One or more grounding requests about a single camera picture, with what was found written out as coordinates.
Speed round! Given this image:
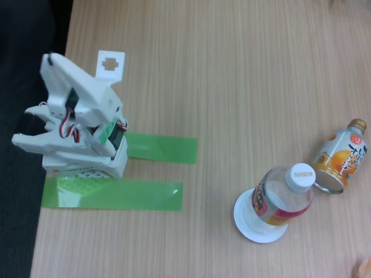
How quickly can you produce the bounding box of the orange juice bottle can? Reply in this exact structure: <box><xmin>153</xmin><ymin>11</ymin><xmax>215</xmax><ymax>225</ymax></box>
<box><xmin>309</xmin><ymin>115</ymin><xmax>371</xmax><ymax>197</ymax></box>

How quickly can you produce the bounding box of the clear plastic bottle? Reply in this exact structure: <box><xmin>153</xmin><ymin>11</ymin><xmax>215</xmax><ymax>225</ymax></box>
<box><xmin>239</xmin><ymin>160</ymin><xmax>317</xmax><ymax>241</ymax></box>

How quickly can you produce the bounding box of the small white round plate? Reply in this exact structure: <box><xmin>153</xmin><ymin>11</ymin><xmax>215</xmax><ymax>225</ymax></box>
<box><xmin>231</xmin><ymin>187</ymin><xmax>290</xmax><ymax>246</ymax></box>

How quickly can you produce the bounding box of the long green tape strip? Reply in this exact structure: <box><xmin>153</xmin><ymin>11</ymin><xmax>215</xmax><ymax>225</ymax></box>
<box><xmin>41</xmin><ymin>173</ymin><xmax>184</xmax><ymax>217</ymax></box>

